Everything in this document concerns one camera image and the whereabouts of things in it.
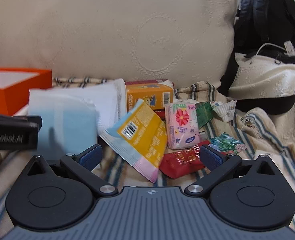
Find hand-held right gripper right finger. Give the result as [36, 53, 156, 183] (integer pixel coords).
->
[185, 144, 275, 197]

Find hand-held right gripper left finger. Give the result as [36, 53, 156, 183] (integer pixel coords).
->
[26, 144, 118, 196]

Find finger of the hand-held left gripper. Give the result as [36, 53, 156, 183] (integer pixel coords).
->
[0, 112, 42, 132]

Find orange box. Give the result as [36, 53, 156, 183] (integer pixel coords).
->
[0, 67, 52, 117]

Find blue and white tissue pack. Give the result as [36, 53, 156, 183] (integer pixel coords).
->
[28, 87, 99, 155]

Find green floral wrapper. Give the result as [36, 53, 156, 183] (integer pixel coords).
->
[209, 132, 246, 155]

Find red packet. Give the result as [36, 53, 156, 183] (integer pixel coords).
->
[159, 140, 211, 179]

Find pink floral tissue packet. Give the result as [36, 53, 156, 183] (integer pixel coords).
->
[164, 102, 200, 149]

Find green foil packet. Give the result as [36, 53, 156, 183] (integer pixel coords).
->
[195, 101, 215, 128]

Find white paper cupcake liner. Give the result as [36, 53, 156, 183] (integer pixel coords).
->
[211, 100, 237, 122]

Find yellow wipes packet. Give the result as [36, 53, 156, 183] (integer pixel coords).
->
[99, 99, 168, 183]

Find striped blanket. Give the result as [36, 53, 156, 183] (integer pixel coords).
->
[0, 76, 295, 240]

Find orange carton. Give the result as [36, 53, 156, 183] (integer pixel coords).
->
[125, 79, 174, 112]

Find cream embroidered cushion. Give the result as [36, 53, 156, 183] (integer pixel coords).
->
[229, 54, 295, 105]

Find cream embossed pillow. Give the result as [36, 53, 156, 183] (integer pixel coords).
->
[0, 0, 238, 85]

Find black backpack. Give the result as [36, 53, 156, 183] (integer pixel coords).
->
[234, 0, 295, 68]

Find black strap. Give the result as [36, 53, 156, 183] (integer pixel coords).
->
[220, 52, 295, 115]

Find white cable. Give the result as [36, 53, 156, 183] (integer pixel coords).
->
[250, 41, 295, 60]

